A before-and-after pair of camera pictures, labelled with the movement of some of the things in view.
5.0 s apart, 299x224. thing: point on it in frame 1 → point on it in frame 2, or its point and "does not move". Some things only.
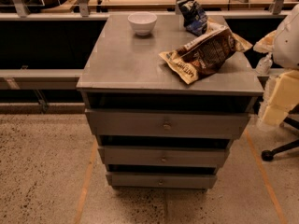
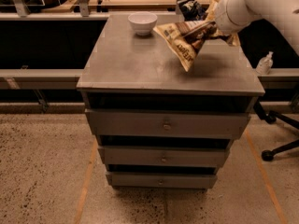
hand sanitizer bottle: (264, 64) does not move
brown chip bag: (206, 52) → (188, 37)
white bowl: (142, 21) does not move
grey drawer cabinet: (154, 131) does not move
